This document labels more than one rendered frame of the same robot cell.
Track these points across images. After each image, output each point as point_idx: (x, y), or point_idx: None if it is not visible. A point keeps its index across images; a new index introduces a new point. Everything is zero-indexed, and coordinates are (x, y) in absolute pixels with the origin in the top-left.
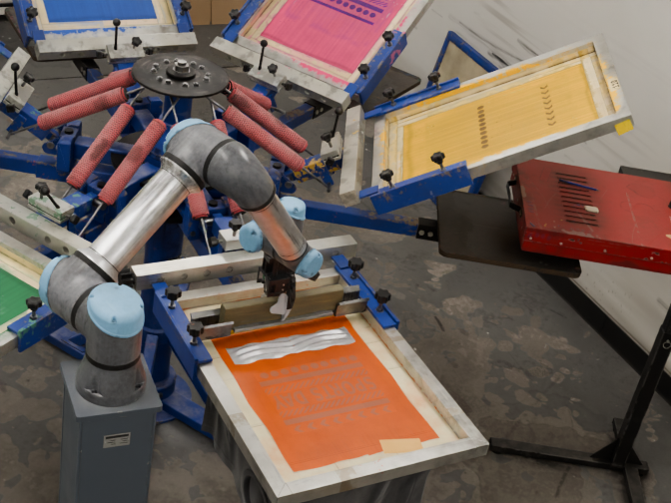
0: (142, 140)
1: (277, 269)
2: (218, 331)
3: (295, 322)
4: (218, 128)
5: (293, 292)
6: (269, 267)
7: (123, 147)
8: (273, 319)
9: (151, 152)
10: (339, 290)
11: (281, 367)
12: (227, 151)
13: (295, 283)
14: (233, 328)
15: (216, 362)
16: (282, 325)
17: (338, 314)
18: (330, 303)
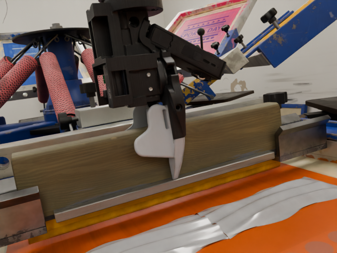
0: (8, 72)
1: (122, 38)
2: (1, 225)
3: (206, 188)
4: (88, 53)
5: (175, 88)
6: (105, 43)
7: (31, 121)
8: (154, 180)
9: (46, 110)
10: (273, 106)
11: None
12: None
13: (175, 71)
14: (54, 214)
15: None
16: (182, 200)
17: (286, 156)
18: (262, 136)
